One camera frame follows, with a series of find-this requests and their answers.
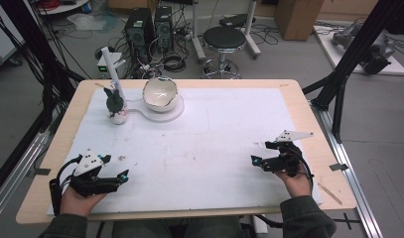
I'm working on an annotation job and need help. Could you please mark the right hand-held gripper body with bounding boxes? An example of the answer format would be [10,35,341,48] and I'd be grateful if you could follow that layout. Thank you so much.
[262,129,315,178]

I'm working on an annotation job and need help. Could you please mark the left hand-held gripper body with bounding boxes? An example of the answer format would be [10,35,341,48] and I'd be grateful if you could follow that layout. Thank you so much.
[68,149,122,198]

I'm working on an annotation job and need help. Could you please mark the person's right hand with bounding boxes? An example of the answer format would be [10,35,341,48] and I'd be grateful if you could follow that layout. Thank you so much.
[275,164,313,198]

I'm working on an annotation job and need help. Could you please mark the person's left hand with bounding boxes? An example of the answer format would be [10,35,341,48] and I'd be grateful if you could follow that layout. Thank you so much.
[60,186,108,217]

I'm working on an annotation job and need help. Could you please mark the white table mat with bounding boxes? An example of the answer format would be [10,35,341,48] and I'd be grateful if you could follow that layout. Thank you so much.
[47,87,323,216]

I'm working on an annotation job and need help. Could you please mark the white stand with pole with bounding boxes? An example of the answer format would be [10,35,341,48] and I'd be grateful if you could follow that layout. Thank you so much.
[100,46,185,123]

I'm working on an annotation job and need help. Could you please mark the person's legs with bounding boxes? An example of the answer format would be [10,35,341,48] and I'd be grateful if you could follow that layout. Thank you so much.
[111,216,244,238]

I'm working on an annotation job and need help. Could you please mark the white egg-shaped bowl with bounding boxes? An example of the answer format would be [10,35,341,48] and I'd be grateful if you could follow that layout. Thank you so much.
[142,76,179,113]

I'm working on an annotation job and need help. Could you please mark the white device with green light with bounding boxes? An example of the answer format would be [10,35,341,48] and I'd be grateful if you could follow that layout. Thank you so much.
[96,52,127,79]

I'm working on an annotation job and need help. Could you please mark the black round stool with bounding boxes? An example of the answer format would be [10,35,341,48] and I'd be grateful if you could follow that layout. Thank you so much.
[202,26,247,79]

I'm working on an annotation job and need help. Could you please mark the brown cardboard box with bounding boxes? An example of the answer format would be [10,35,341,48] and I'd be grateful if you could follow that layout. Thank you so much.
[273,0,325,42]

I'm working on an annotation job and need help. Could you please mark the large black computer tower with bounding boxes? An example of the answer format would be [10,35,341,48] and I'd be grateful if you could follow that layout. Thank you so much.
[124,8,156,63]

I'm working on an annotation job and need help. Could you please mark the clear plastic sheet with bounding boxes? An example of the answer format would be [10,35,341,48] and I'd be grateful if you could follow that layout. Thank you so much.
[67,13,108,33]

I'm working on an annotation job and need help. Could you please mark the grey robot device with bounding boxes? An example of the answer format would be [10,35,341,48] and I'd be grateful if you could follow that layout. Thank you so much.
[332,21,396,75]

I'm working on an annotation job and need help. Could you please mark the slim black computer tower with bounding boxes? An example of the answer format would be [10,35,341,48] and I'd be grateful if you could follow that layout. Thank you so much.
[154,5,174,51]

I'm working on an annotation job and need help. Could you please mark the white platform board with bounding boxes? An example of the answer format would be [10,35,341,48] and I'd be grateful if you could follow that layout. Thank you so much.
[313,24,404,76]

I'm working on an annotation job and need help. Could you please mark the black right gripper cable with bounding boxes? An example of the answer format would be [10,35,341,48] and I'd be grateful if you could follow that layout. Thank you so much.
[253,153,316,229]

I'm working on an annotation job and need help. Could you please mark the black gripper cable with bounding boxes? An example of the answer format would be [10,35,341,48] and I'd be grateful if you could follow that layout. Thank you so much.
[253,153,316,229]
[49,153,83,216]

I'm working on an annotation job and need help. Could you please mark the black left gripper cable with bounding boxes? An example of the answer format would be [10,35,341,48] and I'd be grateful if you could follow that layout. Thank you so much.
[49,153,83,216]

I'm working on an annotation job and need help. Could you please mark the aluminium rail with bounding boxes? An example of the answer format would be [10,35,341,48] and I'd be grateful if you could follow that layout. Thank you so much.
[0,130,51,227]
[310,100,384,238]

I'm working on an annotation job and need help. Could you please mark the coil of black cables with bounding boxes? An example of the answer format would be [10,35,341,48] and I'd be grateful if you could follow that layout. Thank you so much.
[162,52,188,73]

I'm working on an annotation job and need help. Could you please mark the black metal frame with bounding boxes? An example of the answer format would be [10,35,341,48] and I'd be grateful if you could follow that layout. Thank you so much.
[0,0,86,133]
[302,0,404,144]

